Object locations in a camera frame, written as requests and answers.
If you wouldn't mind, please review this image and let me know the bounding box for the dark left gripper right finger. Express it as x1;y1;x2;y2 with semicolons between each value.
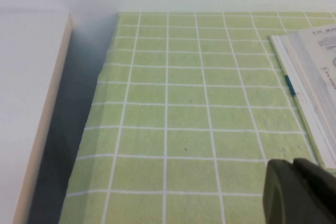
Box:
292;157;336;224

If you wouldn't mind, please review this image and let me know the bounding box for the technical book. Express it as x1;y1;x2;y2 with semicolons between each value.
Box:
269;26;336;169

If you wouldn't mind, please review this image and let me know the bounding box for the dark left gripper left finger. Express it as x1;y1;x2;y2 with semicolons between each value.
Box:
262;158;332;224

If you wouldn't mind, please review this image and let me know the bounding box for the green checkered tablecloth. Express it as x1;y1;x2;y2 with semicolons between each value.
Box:
59;11;336;224

